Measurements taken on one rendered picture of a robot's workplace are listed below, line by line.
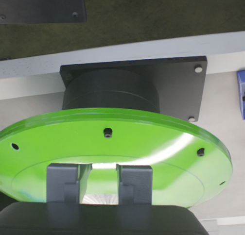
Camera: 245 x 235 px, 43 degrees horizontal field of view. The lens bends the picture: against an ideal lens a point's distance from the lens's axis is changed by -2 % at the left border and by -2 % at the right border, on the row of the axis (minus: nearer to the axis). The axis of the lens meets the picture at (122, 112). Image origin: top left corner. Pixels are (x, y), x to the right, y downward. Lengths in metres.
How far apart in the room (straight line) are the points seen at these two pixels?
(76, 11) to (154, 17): 1.12
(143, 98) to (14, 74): 0.19
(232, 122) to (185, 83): 0.16
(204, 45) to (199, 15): 1.14
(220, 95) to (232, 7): 1.11
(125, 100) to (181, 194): 0.13
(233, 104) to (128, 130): 0.29
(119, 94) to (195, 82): 0.12
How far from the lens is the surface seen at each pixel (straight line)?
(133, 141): 0.29
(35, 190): 0.38
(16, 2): 0.47
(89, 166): 0.17
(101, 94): 0.40
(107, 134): 0.28
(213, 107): 0.54
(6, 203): 0.69
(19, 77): 0.48
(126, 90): 0.41
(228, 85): 0.49
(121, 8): 1.52
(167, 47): 0.45
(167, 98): 0.48
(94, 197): 0.38
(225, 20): 1.63
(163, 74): 0.44
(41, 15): 0.48
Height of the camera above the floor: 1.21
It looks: 34 degrees down
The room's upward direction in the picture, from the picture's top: 180 degrees counter-clockwise
